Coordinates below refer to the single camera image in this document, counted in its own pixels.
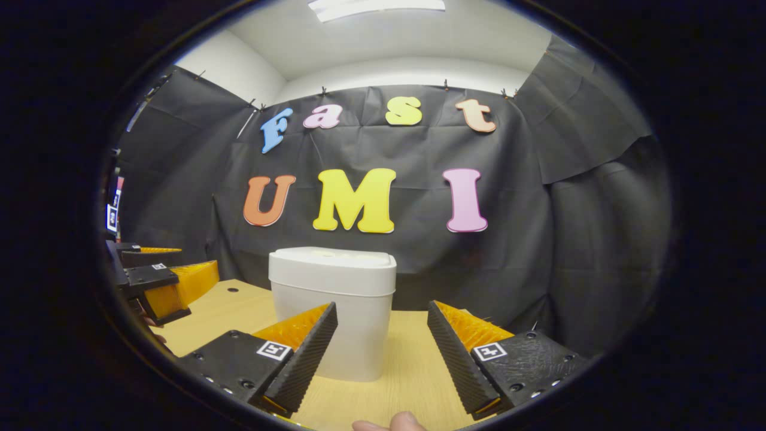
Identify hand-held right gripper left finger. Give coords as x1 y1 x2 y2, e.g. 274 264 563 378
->
177 301 339 418

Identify bright display screen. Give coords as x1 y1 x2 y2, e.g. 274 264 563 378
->
107 177 124 234

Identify wooden desktop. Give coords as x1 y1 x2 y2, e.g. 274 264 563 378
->
150 278 521 431

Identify white desktop garbage bin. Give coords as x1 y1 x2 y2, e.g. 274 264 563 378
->
268 247 397 383

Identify long ceiling light panel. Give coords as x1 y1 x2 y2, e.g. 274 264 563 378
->
308 0 446 23

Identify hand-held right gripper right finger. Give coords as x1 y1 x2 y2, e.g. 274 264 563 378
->
427 301 590 421

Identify black backdrop cloth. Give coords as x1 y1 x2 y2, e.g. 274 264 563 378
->
117 36 674 360

